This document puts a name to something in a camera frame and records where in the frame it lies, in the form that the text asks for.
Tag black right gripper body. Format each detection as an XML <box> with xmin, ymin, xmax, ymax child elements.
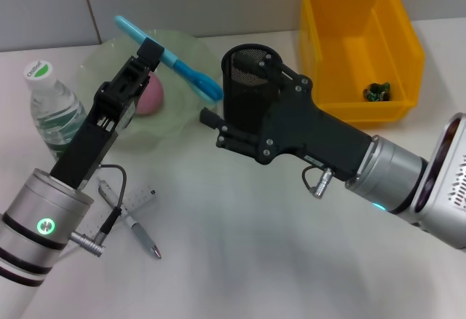
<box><xmin>254</xmin><ymin>73</ymin><xmax>374</xmax><ymax>182</ymax></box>

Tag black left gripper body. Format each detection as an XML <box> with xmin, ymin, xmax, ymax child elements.
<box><xmin>50</xmin><ymin>74</ymin><xmax>152</xmax><ymax>192</ymax></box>

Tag blue scissors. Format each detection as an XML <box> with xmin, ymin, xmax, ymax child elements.
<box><xmin>114</xmin><ymin>15</ymin><xmax>224</xmax><ymax>101</ymax></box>

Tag pink peach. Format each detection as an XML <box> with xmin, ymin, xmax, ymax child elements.
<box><xmin>135</xmin><ymin>73</ymin><xmax>165</xmax><ymax>117</ymax></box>

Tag clear green-label water bottle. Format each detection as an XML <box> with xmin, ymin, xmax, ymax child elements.
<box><xmin>23</xmin><ymin>60</ymin><xmax>88</xmax><ymax>162</ymax></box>

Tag green plastic wrapper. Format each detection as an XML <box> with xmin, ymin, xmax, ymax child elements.
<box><xmin>363</xmin><ymin>82</ymin><xmax>392</xmax><ymax>102</ymax></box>

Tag clear plastic ruler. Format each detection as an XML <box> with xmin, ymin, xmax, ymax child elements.
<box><xmin>71</xmin><ymin>184</ymin><xmax>158</xmax><ymax>251</ymax></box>

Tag black mesh pen cup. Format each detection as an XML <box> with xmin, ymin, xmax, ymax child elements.
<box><xmin>221</xmin><ymin>44</ymin><xmax>285</xmax><ymax>123</ymax></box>

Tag green glass fruit plate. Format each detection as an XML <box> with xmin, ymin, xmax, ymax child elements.
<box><xmin>76</xmin><ymin>29</ymin><xmax>223</xmax><ymax>154</ymax></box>

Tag white grey ballpoint pen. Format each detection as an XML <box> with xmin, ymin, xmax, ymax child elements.
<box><xmin>97</xmin><ymin>177</ymin><xmax>162</xmax><ymax>261</ymax></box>

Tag yellow plastic bin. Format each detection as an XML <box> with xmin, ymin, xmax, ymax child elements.
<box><xmin>299</xmin><ymin>0</ymin><xmax>426</xmax><ymax>130</ymax></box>

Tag grey right arm cable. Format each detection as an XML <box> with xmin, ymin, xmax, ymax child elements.
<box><xmin>301</xmin><ymin>165</ymin><xmax>335</xmax><ymax>200</ymax></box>

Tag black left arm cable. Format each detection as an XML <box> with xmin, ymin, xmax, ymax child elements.
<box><xmin>95</xmin><ymin>164</ymin><xmax>128</xmax><ymax>242</ymax></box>

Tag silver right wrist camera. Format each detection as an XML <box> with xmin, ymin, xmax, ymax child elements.
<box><xmin>414</xmin><ymin>112</ymin><xmax>466</xmax><ymax>251</ymax></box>

